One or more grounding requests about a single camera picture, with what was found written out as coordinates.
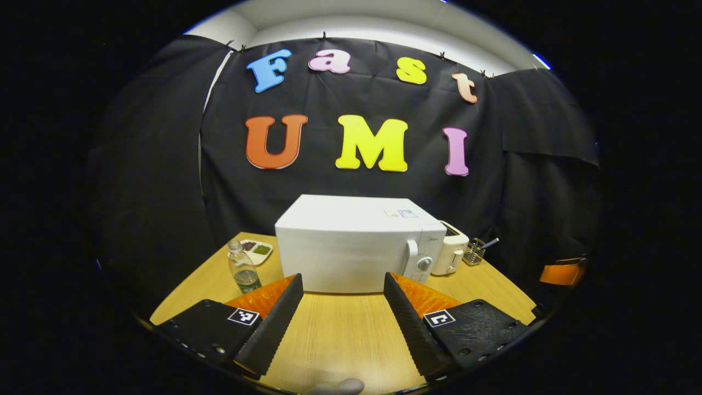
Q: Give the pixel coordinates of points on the clear plastic water bottle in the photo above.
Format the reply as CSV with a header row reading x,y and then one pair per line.
x,y
244,271

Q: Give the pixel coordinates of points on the white toaster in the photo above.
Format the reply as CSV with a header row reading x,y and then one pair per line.
x,y
452,247

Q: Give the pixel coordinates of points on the white divided snack dish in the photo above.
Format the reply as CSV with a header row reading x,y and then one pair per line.
x,y
263,251

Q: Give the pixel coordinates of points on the white microwave oven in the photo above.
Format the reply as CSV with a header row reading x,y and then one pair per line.
x,y
340,247

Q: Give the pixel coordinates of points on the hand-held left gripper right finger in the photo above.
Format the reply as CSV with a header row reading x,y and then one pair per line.
x,y
411,323

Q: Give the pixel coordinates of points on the white spoon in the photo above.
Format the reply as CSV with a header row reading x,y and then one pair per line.
x,y
491,242

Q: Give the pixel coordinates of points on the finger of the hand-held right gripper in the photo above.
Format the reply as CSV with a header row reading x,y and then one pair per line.
x,y
562,273

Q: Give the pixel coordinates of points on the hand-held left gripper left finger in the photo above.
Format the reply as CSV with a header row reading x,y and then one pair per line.
x,y
277,323

